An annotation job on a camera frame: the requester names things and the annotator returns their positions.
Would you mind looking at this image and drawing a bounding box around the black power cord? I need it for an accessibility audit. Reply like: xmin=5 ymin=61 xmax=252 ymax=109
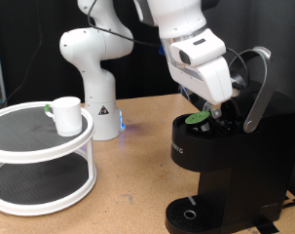
xmin=281 ymin=194 xmax=295 ymax=210

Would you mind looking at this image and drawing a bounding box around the thin black hanging cable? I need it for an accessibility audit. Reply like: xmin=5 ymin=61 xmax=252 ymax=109
xmin=4 ymin=0 xmax=45 ymax=105

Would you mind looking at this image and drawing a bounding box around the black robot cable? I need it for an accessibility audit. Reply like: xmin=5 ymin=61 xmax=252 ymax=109
xmin=87 ymin=0 xmax=252 ymax=92

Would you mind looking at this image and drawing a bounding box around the white two-tier turntable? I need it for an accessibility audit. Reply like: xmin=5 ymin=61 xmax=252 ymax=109
xmin=0 ymin=100 xmax=97 ymax=217

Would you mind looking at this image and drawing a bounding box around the black Keurig coffee machine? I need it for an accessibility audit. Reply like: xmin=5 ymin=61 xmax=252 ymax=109
xmin=165 ymin=46 xmax=295 ymax=234

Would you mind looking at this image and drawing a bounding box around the green lid reusable coffee pod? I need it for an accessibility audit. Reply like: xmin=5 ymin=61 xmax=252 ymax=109
xmin=184 ymin=110 xmax=211 ymax=133

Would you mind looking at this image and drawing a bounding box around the white mug with green tape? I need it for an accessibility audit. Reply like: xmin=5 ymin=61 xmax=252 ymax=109
xmin=44 ymin=96 xmax=84 ymax=137

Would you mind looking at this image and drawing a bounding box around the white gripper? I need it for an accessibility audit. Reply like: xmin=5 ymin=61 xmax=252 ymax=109
xmin=167 ymin=28 xmax=234 ymax=120

